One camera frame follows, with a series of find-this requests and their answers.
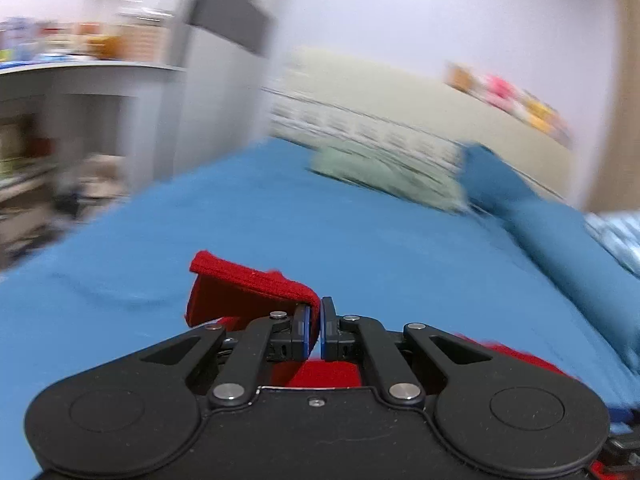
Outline blue pillow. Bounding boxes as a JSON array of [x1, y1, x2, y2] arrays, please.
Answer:
[[459, 142, 640, 377]]

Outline red small garment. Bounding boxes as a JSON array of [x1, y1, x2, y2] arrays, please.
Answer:
[[184, 250, 585, 392]]

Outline white patterned pillow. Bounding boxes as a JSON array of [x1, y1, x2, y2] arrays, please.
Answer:
[[269, 89, 463, 173]]

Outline colourful items on headboard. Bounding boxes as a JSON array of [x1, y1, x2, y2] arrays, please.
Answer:
[[444, 61, 574, 149]]

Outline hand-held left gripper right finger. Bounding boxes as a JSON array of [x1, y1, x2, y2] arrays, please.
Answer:
[[321, 297, 495, 407]]

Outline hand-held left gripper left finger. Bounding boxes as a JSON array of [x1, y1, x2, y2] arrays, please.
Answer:
[[142, 303, 314, 409]]

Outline white shelf unit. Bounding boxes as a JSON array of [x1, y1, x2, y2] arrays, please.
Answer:
[[0, 59, 187, 273]]

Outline grey cabinet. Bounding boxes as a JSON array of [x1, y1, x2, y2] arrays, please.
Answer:
[[164, 24, 275, 183]]

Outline beige headboard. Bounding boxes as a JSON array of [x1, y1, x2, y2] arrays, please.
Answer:
[[270, 47, 577, 202]]

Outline pale green pillow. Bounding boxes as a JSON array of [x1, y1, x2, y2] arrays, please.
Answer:
[[309, 142, 469, 214]]

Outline dark grey panel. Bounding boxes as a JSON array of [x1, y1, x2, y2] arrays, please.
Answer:
[[187, 0, 277, 59]]

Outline light blue patterned cloth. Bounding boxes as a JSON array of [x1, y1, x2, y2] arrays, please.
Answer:
[[581, 210, 640, 277]]

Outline row of shelf boxes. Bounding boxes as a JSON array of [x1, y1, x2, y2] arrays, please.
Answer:
[[0, 0, 177, 65]]

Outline bed with blue sheet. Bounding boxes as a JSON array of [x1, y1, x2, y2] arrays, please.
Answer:
[[0, 137, 640, 443]]

